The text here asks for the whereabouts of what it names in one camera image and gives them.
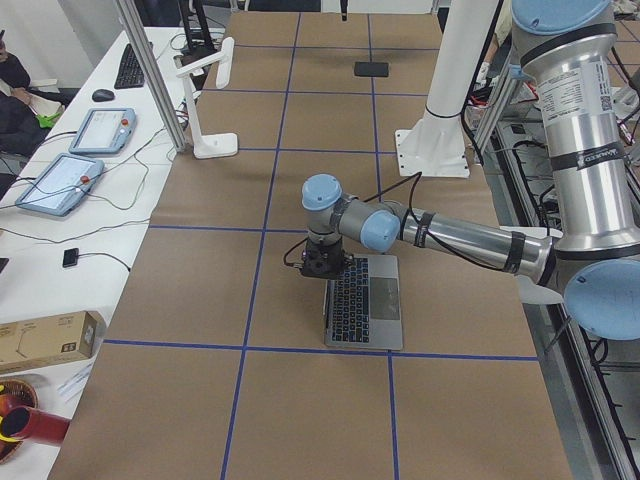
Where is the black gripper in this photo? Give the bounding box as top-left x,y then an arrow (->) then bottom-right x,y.
300,240 -> 354,279

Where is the grey laptop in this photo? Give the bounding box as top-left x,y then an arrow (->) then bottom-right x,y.
324,254 -> 403,351

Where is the black mouse pad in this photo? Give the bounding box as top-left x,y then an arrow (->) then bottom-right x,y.
354,62 -> 389,78

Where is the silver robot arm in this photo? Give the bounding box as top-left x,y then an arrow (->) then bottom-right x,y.
300,1 -> 639,340

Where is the white desk lamp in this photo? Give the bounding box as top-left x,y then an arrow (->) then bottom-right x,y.
175,37 -> 239,160

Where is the black computer mouse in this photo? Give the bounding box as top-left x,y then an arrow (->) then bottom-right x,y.
92,89 -> 115,102

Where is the white chair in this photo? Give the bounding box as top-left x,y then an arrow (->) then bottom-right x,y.
500,225 -> 563,305

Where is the small black device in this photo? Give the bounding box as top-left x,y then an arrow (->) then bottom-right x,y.
62,248 -> 80,268

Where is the far blue teach pendant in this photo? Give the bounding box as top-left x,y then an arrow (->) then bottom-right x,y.
68,108 -> 137,155

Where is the blue teach pendant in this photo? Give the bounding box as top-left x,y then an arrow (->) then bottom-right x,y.
68,108 -> 137,155
15,153 -> 104,217

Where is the black keyboard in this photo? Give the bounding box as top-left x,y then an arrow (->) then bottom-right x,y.
114,44 -> 145,90

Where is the near blue teach pendant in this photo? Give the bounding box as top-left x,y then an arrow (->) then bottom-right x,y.
15,153 -> 104,217

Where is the cardboard box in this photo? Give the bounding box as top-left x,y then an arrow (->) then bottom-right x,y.
1,311 -> 105,374

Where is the seated person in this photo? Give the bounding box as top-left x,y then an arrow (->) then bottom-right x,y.
1,30 -> 74,157

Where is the wicker basket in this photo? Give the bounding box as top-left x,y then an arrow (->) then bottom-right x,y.
1,379 -> 38,463

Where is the red bottle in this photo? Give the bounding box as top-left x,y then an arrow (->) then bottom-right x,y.
1,406 -> 71,446

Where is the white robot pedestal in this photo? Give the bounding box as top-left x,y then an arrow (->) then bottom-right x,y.
395,0 -> 502,178

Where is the aluminium frame post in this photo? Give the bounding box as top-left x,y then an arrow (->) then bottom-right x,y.
114,0 -> 186,153

